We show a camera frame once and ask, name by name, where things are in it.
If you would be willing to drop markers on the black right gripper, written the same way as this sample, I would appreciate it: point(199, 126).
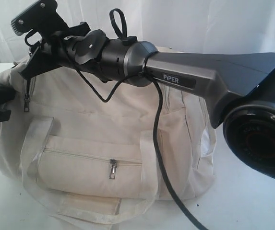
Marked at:
point(47, 54)

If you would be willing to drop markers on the cream duffel bag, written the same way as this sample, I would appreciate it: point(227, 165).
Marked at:
point(90, 163)

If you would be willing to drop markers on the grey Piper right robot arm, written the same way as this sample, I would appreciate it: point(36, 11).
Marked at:
point(239, 90)

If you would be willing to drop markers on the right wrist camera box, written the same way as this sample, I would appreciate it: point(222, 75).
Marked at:
point(41, 17)

